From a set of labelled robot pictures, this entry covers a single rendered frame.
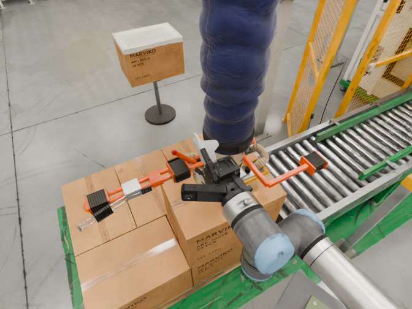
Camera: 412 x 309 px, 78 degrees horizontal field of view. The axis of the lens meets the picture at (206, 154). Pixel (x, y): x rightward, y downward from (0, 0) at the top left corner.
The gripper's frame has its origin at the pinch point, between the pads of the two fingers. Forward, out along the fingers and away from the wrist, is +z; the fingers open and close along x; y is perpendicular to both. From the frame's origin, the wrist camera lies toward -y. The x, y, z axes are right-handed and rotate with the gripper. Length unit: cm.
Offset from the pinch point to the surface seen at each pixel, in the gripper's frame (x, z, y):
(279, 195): -63, 2, 51
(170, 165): -32.1, 24.1, -0.1
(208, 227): -63, 4, 8
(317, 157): -31, -4, 60
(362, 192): -98, -10, 125
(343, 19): -9, 64, 139
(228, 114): -4.3, 13.6, 21.3
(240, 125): -10.8, 12.4, 26.3
